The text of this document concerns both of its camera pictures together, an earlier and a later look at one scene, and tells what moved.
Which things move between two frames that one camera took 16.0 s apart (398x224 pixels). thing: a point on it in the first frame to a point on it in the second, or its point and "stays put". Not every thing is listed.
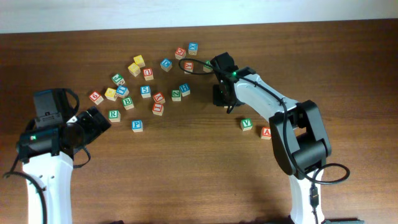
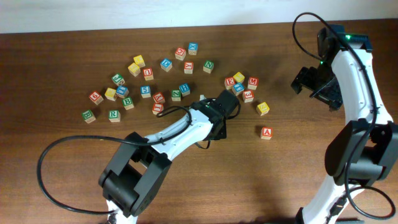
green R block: [114, 116] stays put
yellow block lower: [134, 69] stays put
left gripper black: [97, 118] to [219, 133]
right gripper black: [222, 96] to [310, 82]
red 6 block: [96, 98] stays put
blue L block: [122, 91] stays put
